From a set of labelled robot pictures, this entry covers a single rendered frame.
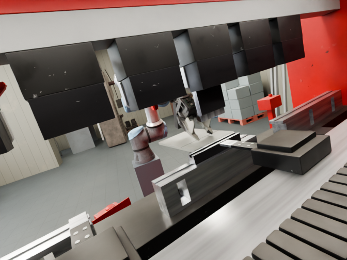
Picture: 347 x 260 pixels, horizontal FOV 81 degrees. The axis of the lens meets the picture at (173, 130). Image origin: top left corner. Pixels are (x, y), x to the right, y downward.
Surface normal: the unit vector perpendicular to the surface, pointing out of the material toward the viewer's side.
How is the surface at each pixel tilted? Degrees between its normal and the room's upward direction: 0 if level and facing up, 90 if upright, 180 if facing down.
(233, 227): 0
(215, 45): 90
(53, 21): 90
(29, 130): 90
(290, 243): 0
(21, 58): 90
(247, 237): 0
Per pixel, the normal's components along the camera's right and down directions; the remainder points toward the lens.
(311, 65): -0.82, 0.33
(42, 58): 0.50, 0.04
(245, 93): 0.27, 0.12
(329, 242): -0.27, -0.94
